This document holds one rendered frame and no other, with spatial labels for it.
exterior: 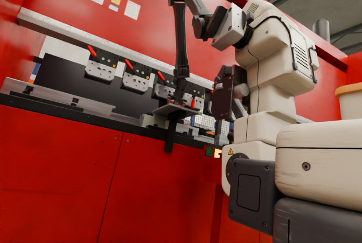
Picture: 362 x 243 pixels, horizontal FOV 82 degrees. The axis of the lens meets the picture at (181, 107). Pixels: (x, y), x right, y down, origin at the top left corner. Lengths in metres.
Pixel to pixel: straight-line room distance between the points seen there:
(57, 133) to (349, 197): 0.98
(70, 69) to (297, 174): 1.65
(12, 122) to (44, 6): 0.62
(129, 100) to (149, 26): 0.66
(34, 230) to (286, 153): 0.96
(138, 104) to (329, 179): 1.59
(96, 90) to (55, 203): 0.94
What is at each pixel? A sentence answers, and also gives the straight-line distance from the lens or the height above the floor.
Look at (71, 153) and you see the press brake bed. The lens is 1.05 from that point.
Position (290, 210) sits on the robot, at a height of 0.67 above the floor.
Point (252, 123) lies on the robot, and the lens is 0.66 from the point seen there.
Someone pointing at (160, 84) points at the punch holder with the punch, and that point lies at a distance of 1.30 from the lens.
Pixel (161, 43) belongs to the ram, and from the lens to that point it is 1.41.
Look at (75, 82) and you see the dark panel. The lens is 1.77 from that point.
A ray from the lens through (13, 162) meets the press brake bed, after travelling 1.07.
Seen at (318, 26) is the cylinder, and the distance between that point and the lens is 3.25.
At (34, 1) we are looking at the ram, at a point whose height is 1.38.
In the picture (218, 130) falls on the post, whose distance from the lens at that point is 2.43.
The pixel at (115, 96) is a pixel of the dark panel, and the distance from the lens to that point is 1.77.
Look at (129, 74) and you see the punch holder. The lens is 1.26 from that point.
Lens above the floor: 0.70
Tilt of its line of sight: 16 degrees up
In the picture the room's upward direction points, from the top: 10 degrees clockwise
